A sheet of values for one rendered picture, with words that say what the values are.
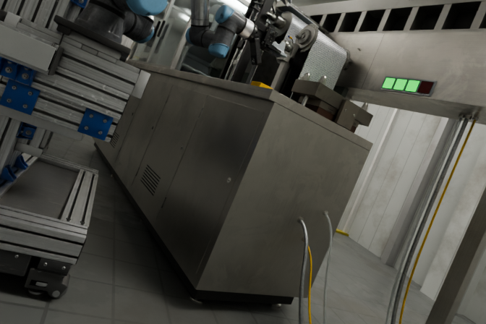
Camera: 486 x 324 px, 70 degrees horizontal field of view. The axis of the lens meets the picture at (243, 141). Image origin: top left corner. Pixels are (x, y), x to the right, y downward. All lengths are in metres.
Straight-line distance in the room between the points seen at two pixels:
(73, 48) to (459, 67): 1.42
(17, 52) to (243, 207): 0.87
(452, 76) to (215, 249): 1.16
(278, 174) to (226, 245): 0.34
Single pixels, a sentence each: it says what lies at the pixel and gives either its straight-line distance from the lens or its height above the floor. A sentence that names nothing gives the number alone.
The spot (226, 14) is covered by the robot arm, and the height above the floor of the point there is 1.10.
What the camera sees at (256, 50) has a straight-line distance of 1.51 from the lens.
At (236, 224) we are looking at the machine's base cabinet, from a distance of 1.37.
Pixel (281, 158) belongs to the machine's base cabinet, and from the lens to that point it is 1.38.
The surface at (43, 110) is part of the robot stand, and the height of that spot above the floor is 0.53.
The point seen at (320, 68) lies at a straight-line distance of 1.78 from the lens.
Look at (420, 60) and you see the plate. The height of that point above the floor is 1.31.
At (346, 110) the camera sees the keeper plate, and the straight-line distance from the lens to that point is 1.62.
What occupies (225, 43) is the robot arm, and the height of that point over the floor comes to 1.01.
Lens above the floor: 0.72
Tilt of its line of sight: 2 degrees down
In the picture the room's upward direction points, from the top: 23 degrees clockwise
